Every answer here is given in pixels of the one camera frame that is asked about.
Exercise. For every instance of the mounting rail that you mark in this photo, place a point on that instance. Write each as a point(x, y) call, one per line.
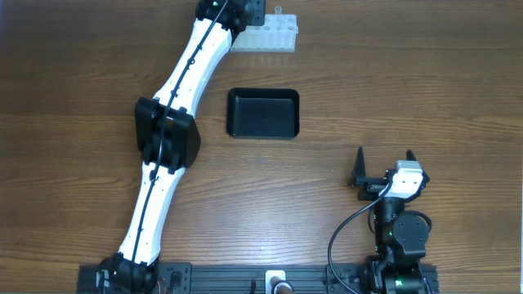
point(229, 281)

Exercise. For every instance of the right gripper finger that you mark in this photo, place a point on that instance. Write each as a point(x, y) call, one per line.
point(359, 167)
point(410, 156)

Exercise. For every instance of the clear test tube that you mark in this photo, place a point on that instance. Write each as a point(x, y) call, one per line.
point(278, 10)

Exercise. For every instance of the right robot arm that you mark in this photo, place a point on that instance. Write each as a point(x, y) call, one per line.
point(402, 237)

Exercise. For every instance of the white test tube rack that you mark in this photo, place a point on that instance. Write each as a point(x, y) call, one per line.
point(269, 38)

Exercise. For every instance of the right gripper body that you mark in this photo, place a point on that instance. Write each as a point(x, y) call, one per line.
point(369, 183)

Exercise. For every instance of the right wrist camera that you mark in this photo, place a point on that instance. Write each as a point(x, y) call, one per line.
point(404, 179)

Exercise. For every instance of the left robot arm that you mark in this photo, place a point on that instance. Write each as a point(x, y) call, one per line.
point(196, 61)

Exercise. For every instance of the black tray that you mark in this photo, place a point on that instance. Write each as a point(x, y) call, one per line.
point(263, 118)

